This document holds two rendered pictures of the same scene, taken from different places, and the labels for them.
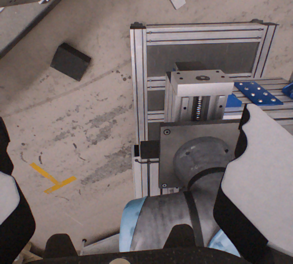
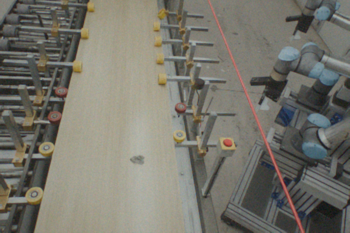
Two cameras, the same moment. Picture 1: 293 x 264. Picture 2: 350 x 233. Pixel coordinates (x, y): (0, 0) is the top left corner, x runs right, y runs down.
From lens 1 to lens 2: 1.48 m
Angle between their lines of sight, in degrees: 61
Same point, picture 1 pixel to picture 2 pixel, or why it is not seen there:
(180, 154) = (295, 145)
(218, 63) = (269, 173)
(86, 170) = not seen: outside the picture
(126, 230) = (307, 144)
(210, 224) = (309, 124)
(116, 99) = not seen: outside the picture
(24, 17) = (210, 208)
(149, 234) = (309, 138)
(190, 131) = (285, 140)
